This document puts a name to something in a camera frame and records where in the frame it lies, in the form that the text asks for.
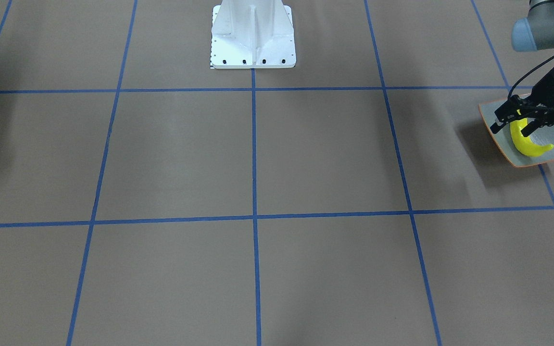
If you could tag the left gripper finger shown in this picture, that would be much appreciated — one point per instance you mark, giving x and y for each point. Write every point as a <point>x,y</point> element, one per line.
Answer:
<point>539,119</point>
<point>513,109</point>

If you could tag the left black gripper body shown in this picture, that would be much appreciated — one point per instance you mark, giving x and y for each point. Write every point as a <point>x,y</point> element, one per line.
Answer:
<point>547,91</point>

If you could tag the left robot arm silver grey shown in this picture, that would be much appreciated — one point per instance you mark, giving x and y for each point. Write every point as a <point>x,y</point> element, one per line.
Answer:
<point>530,34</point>

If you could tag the grey square plate orange rim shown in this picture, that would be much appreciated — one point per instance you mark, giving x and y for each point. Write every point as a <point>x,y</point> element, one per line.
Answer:
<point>543,138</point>

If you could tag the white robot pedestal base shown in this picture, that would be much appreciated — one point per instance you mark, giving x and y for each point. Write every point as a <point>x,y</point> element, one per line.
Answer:
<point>252,34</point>

